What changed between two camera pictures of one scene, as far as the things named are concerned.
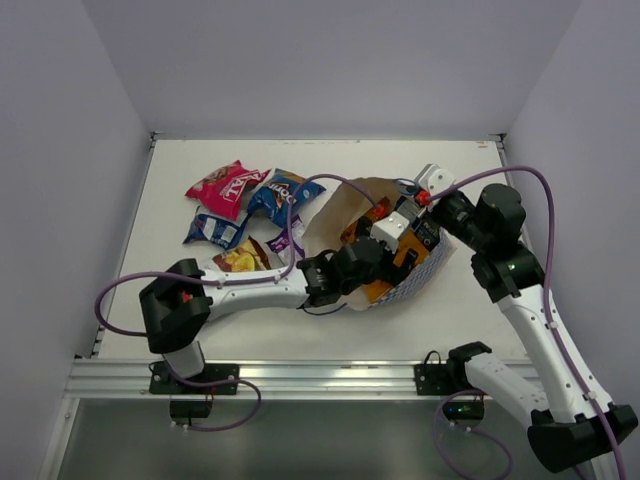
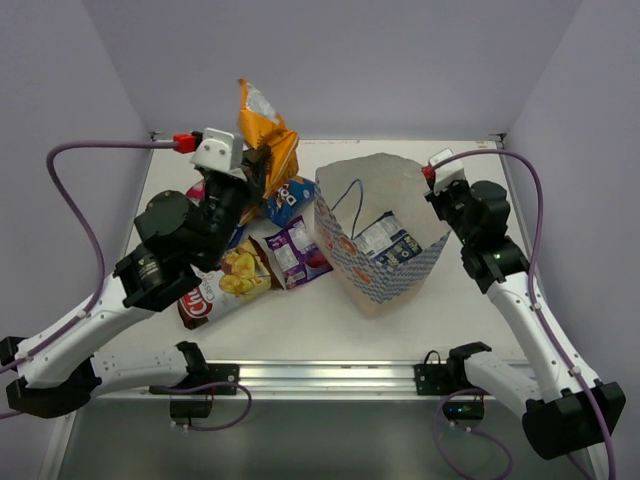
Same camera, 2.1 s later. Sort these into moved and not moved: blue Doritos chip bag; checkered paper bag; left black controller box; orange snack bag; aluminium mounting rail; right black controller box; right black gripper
Moved: checkered paper bag; orange snack bag
Not moved: aluminium mounting rail; blue Doritos chip bag; right black controller box; left black controller box; right black gripper
